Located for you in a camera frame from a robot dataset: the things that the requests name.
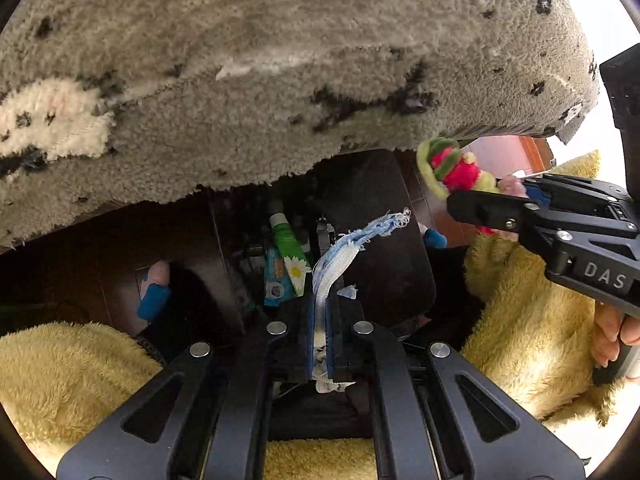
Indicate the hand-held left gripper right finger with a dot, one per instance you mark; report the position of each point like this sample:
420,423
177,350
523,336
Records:
330,345

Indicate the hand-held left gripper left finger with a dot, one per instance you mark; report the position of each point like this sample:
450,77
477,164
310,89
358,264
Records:
312,345

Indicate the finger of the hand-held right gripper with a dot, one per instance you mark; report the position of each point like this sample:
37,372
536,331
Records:
539,194
490,210

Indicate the red and green plush toy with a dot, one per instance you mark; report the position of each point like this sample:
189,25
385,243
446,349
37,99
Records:
450,170

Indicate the teal packet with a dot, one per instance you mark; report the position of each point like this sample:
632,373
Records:
275,280

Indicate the blue frayed cloth strip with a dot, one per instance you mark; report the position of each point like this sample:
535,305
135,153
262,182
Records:
340,260

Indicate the green tube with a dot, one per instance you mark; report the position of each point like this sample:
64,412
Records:
287,245

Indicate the black trash bin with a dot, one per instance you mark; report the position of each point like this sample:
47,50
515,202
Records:
380,240

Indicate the person's right hand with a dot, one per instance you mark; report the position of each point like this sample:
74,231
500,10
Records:
607,335

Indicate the blue and pink slipper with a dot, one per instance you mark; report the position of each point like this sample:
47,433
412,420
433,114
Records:
155,292
434,238

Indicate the yellow fluffy blanket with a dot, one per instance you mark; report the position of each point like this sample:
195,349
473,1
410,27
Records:
65,385

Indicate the grey printed blanket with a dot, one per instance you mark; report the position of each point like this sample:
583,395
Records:
250,85

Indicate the wooden bed frame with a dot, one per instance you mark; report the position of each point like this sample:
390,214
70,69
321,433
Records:
537,152

